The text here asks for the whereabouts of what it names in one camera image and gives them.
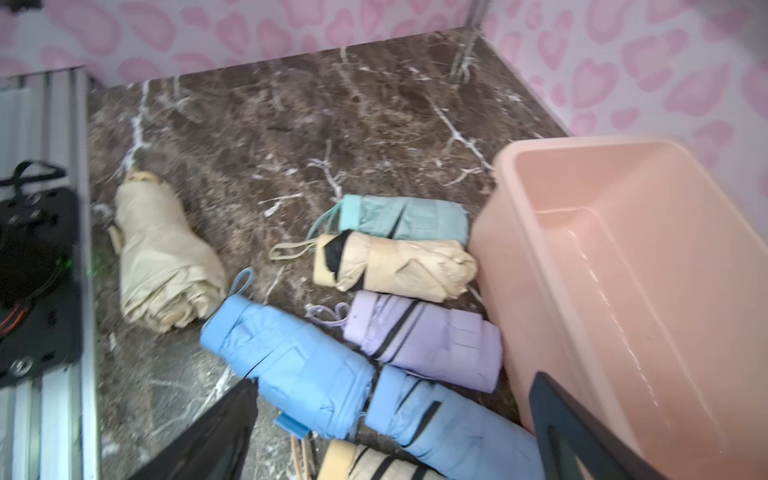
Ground beige umbrella black trim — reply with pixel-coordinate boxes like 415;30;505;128
268;230;478;303

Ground cream umbrella black stripes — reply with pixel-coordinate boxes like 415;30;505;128
316;440;444;480

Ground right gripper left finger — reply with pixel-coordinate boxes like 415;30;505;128
132;379;258;480

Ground light blue umbrella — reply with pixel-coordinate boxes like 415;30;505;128
365;366;545;479
200;267;375;440

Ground lilac folded umbrella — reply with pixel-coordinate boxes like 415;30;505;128
306;290;503;393

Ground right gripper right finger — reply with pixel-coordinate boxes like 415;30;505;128
529;372;664;480

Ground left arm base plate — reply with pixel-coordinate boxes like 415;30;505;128
1;160;83;387

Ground mint green folded umbrella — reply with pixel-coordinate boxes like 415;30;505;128
306;194;470;245

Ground pink plastic storage box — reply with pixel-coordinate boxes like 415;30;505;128
468;136;767;479

